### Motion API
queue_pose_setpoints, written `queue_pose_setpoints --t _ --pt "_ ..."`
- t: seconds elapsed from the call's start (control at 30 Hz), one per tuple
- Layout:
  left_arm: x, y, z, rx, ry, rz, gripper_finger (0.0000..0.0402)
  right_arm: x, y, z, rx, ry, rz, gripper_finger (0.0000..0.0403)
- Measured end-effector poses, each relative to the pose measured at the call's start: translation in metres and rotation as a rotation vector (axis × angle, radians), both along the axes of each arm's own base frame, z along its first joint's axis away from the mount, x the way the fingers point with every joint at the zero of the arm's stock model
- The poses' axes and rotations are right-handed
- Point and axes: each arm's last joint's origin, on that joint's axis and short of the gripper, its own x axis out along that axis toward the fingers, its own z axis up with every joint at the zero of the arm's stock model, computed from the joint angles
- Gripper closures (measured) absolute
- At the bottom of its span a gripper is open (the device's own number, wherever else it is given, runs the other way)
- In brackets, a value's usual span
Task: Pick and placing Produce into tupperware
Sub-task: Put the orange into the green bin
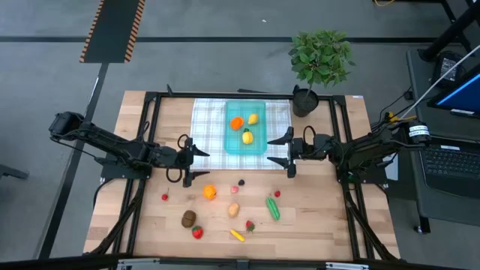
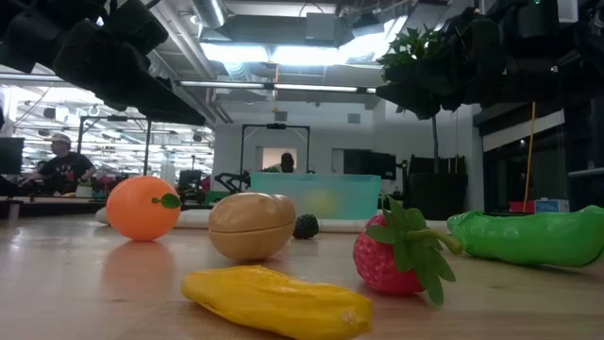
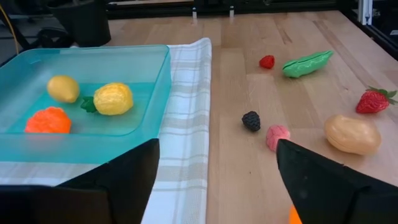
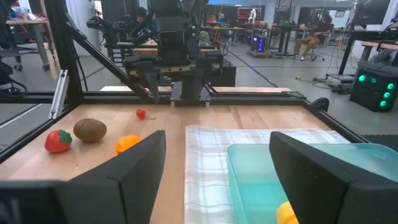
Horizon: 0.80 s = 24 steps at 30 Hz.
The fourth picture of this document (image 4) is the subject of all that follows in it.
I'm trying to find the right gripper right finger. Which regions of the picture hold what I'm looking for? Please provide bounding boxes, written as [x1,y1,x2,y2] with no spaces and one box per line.
[269,131,398,224]

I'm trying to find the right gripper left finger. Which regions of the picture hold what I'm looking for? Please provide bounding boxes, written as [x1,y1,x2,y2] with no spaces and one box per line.
[0,129,167,224]

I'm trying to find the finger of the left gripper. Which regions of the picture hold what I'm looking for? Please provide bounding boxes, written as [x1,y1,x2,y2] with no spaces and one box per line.
[136,70,161,105]
[182,68,208,101]

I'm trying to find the small red cherry toy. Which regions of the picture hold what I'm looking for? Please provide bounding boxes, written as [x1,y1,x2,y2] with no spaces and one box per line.
[136,108,157,121]

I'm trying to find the yellow lemon toy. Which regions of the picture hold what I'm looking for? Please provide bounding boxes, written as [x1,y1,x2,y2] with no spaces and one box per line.
[275,200,300,224]

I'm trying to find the orange toy with green leaf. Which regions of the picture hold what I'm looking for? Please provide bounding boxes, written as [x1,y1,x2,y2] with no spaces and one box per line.
[114,134,142,156]

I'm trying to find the brown kiwi toy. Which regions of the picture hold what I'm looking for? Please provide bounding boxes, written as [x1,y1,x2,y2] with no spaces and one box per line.
[73,118,108,144]

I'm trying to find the smooth red strawberry toy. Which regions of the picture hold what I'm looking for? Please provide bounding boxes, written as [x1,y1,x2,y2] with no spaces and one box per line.
[44,129,73,154]

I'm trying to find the teal translucent tupperware container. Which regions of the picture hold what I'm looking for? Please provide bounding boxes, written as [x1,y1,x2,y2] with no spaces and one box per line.
[226,142,398,224]

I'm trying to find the person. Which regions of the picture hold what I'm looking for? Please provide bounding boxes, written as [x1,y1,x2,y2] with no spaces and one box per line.
[136,6,159,38]
[292,12,336,62]

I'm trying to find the black computer with blue lights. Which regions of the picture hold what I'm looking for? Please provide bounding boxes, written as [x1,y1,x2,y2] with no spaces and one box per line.
[250,33,267,54]

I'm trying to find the white plaid cloth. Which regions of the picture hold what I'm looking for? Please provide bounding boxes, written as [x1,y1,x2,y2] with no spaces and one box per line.
[183,124,351,224]

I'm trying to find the black computer with green lights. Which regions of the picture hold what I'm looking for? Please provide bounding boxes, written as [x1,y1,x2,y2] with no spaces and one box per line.
[349,60,398,113]

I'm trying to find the wooden-top work table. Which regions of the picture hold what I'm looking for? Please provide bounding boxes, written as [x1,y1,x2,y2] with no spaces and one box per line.
[6,18,52,72]

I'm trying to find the black aluminium table frame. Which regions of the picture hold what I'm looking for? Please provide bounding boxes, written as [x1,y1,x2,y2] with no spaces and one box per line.
[0,0,371,164]

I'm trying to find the black frame corner piece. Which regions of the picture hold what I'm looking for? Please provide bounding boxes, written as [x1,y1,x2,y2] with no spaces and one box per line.
[310,97,330,112]

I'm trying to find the silver aluminium bracket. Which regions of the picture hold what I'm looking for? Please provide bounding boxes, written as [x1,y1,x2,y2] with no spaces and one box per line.
[49,69,70,120]

